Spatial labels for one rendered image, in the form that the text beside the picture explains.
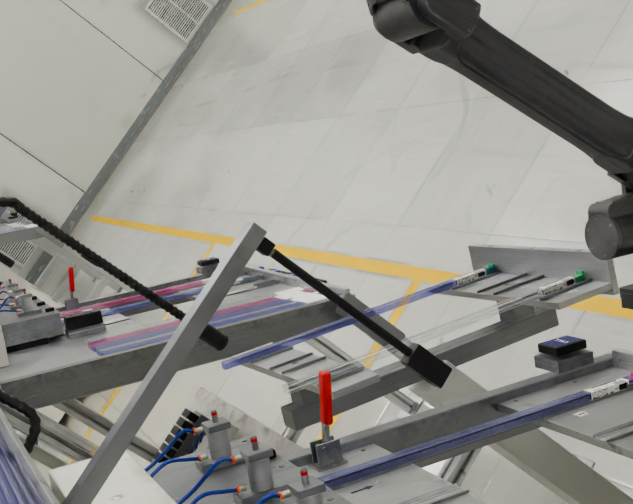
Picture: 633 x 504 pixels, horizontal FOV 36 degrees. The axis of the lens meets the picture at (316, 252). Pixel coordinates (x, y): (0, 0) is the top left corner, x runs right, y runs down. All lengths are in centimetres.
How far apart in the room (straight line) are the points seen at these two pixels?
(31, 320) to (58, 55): 658
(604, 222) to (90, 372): 101
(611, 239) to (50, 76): 760
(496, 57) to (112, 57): 769
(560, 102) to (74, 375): 105
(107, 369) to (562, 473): 82
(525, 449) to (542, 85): 66
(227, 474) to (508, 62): 54
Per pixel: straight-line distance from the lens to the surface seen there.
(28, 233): 540
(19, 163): 851
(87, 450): 184
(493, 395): 127
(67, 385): 184
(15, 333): 214
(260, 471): 91
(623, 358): 136
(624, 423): 116
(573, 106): 118
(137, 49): 878
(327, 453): 113
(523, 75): 114
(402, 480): 107
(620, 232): 121
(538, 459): 162
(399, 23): 107
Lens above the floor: 161
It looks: 23 degrees down
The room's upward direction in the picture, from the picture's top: 53 degrees counter-clockwise
